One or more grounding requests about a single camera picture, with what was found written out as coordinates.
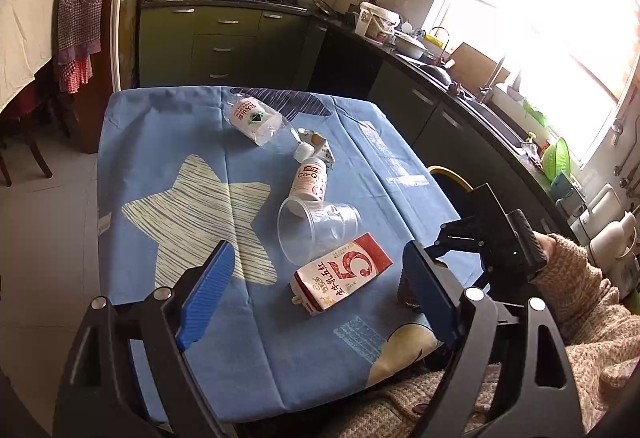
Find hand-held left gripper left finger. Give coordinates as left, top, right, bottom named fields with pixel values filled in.
left=52, top=241, right=236, bottom=438

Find steel faucet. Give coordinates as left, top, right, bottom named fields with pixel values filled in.
left=479, top=53, right=511, bottom=104

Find dark wooden chair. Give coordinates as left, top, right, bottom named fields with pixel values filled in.
left=0, top=108, right=53, bottom=186

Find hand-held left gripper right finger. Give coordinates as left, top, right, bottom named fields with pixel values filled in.
left=402, top=241, right=586, bottom=438

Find wooden cutting board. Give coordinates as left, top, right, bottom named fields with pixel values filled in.
left=447, top=42, right=511, bottom=84

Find dark wok by sink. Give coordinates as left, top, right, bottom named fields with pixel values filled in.
left=417, top=61, right=453, bottom=84

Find teal container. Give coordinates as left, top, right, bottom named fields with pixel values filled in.
left=550, top=171, right=576, bottom=204

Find checkered apron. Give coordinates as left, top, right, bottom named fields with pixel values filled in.
left=54, top=0, right=108, bottom=94

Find white electric kettle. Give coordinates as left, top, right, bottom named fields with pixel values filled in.
left=587, top=211, right=640, bottom=265

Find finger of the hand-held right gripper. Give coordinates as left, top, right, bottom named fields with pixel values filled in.
left=437, top=217, right=483, bottom=243
left=425, top=241, right=483, bottom=269

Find clear plastic cup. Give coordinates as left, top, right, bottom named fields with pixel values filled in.
left=277, top=197, right=362, bottom=266

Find dark base cabinets under sink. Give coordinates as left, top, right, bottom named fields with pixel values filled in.
left=307, top=18, right=566, bottom=239

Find white plastic bucket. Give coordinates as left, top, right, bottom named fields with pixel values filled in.
left=355, top=2, right=401, bottom=42

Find black bin with yellow rim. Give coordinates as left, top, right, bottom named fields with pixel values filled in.
left=425, top=163, right=476, bottom=221

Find steel sink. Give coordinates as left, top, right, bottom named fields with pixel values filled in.
left=465, top=96, right=526, bottom=144

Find person's right forearm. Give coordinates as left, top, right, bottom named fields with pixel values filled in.
left=530, top=233, right=640, bottom=359

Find blue star-print tablecloth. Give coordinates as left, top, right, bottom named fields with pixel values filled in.
left=97, top=86, right=483, bottom=426

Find green colander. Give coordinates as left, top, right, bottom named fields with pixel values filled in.
left=542, top=137, right=572, bottom=183

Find red and white milk carton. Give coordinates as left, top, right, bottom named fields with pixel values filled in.
left=291, top=232, right=394, bottom=316

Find white hanging cloth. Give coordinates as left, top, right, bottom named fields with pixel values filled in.
left=0, top=0, right=86, bottom=111

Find small green basket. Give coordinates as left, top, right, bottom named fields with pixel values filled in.
left=522, top=98, right=548, bottom=126

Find kitchen window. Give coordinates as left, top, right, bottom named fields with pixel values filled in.
left=430, top=0, right=640, bottom=169

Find person's beige knitted sweater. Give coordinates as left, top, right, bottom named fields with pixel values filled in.
left=320, top=343, right=640, bottom=438

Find green base cabinets with drawers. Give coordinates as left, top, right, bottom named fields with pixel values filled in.
left=139, top=6, right=326, bottom=92

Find white enamel basin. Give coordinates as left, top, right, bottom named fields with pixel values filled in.
left=394, top=32, right=428, bottom=59

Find crushed clear plastic bottle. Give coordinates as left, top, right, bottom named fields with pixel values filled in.
left=227, top=96, right=291, bottom=147

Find white supplement bottle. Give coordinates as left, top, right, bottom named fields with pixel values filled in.
left=289, top=157, right=331, bottom=216

